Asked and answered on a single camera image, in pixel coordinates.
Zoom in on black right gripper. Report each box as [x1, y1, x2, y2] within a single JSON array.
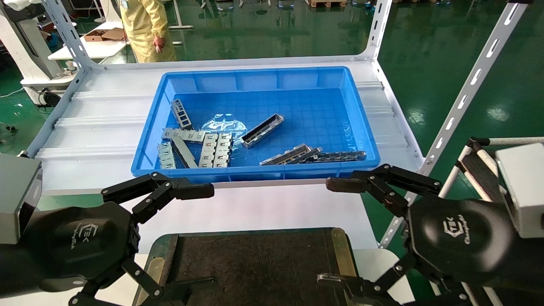
[[317, 164, 518, 306]]

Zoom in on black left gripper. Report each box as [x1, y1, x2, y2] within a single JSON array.
[[21, 171, 218, 306]]

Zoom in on silver perforated channel bracket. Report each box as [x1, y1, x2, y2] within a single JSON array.
[[240, 113, 285, 149]]

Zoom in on black flat container tray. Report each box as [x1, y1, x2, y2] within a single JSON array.
[[134, 228, 362, 306]]

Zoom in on white slotted metal shelf rack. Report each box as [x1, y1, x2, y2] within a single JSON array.
[[17, 0, 534, 249]]

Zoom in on white tube cart black shelves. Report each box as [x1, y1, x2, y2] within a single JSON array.
[[438, 136, 544, 204]]

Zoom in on clear plastic bag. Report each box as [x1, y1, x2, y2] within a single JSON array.
[[201, 113, 248, 147]]

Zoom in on blue plastic bin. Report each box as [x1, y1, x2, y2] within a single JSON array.
[[130, 66, 381, 184]]

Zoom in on white work table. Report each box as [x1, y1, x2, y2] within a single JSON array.
[[48, 20, 141, 61]]

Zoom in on open cardboard box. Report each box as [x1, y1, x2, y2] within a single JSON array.
[[83, 28, 129, 42]]

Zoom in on person in yellow coat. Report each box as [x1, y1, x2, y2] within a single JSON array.
[[118, 0, 177, 63]]

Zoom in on white machine stand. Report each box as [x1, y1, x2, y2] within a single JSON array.
[[0, 0, 79, 105]]

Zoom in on silver stamped metal bracket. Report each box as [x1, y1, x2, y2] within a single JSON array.
[[213, 133, 233, 168], [161, 127, 206, 144], [157, 142, 176, 170], [198, 133, 218, 168]]

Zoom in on long dark perforated bracket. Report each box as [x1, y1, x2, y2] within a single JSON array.
[[303, 150, 367, 164]]

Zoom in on grey long channel bracket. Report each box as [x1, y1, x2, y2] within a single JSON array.
[[260, 144, 313, 166]]

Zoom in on dark perforated metal bracket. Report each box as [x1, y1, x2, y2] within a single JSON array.
[[170, 99, 194, 130]]

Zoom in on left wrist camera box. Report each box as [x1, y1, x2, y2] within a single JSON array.
[[0, 153, 43, 245]]

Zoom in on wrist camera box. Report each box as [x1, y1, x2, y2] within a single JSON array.
[[0, 153, 43, 245], [495, 143, 544, 239]]

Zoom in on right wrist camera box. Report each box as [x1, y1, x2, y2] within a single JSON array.
[[495, 143, 544, 239]]

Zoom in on white desk leg frame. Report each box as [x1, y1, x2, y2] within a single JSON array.
[[168, 0, 194, 45]]

